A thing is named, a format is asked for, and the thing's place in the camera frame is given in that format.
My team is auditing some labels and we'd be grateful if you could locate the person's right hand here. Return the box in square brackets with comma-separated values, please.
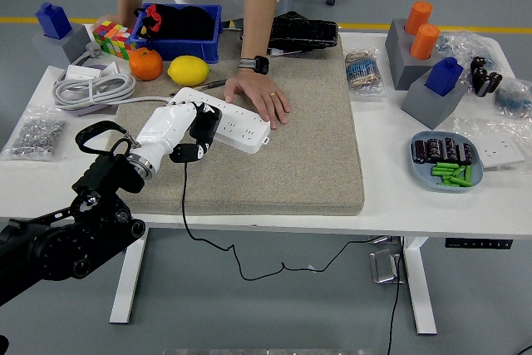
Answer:
[94, 12, 140, 32]

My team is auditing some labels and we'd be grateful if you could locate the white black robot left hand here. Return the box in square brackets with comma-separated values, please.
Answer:
[133, 101, 224, 165]

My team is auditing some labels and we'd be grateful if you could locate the person's left hand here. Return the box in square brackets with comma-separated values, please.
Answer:
[223, 71, 291, 131]

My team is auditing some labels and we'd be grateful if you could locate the white power strip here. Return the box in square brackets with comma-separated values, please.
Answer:
[165, 87, 272, 155]

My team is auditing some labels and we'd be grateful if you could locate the black plug adapter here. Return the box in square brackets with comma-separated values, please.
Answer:
[189, 104, 224, 146]

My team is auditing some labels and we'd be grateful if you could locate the thin black plug cord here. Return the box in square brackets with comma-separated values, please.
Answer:
[181, 161, 386, 282]

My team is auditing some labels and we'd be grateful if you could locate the bag of tan blue resistors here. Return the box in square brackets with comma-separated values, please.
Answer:
[344, 47, 383, 90]

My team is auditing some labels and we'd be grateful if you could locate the colourful puzzle cube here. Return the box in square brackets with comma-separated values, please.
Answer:
[110, 27, 138, 60]
[91, 20, 125, 55]

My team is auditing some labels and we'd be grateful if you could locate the black wrist watch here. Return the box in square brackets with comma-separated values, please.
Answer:
[239, 55, 270, 76]

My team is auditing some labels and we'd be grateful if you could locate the dark pen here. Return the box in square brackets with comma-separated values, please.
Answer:
[168, 78, 229, 97]

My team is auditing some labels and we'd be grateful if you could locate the white paper label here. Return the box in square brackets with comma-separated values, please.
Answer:
[268, 47, 308, 57]

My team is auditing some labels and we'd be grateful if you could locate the orange fruit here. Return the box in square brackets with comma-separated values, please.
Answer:
[128, 47, 164, 81]

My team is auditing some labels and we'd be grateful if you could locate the black cloth bag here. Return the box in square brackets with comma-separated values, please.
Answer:
[133, 3, 217, 42]

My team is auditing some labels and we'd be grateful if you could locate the small white box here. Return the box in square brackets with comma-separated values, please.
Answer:
[66, 64, 105, 81]

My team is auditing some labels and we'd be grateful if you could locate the yellow lemon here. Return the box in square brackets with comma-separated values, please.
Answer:
[167, 54, 212, 86]

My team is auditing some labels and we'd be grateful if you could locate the grey square holder block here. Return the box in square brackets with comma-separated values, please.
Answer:
[401, 68, 470, 131]
[32, 22, 93, 69]

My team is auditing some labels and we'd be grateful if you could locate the blue bottle-shaped block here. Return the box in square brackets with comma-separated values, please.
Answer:
[36, 2, 74, 39]
[424, 57, 465, 97]

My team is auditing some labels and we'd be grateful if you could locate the purple pad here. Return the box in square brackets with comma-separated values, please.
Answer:
[62, 63, 120, 117]

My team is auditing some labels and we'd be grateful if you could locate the blue plastic bin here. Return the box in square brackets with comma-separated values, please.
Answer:
[131, 2, 224, 64]

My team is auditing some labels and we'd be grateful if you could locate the grey-brown mat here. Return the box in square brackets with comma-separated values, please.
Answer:
[93, 34, 366, 217]

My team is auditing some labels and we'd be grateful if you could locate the clear bag of blue components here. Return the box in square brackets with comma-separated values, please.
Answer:
[345, 49, 387, 97]

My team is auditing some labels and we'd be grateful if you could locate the bag of metal nuts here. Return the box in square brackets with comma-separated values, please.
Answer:
[1, 106, 68, 162]

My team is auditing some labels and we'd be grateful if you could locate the grey block with two holes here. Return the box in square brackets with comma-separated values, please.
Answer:
[385, 17, 438, 91]

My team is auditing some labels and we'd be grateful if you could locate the white table leg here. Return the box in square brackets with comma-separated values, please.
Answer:
[401, 236, 438, 336]
[109, 225, 150, 325]

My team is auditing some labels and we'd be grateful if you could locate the orange cylinder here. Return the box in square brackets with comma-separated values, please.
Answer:
[404, 0, 434, 36]
[410, 23, 441, 60]

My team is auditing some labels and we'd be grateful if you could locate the black capacitor on plate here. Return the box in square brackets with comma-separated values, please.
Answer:
[426, 138, 445, 164]
[456, 142, 475, 166]
[411, 139, 429, 165]
[441, 137, 461, 163]

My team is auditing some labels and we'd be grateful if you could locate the blue-grey plate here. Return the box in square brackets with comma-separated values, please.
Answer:
[410, 131, 485, 193]

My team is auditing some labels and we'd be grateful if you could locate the crumpled clear plastic bag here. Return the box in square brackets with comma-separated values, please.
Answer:
[435, 30, 502, 81]

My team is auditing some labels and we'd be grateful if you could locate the clear plastic socket bag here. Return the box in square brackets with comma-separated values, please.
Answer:
[451, 116, 532, 175]

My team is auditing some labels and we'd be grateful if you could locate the silver metal pedal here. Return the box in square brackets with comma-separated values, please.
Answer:
[368, 249, 406, 285]

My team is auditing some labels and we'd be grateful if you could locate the black table control panel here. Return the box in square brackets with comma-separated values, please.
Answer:
[445, 238, 514, 250]

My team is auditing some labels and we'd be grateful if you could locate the grey power strip cable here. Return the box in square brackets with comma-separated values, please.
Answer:
[52, 41, 171, 111]

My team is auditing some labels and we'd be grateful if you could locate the white wall socket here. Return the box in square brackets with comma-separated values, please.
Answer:
[477, 135, 527, 171]

